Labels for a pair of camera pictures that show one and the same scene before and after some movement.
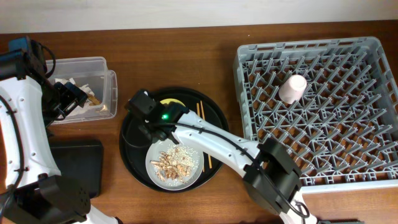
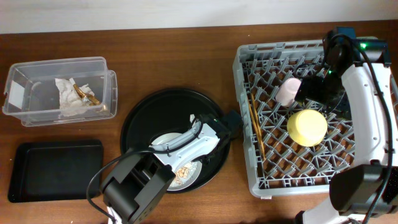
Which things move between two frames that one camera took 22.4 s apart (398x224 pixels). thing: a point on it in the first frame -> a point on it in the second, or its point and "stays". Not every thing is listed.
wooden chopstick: x=203 y=117 -> x=259 y=126
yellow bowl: x=166 y=101 -> x=307 y=127
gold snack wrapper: x=93 y=100 stays
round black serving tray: x=135 y=140 stays
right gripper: x=145 y=124 -> x=308 y=88
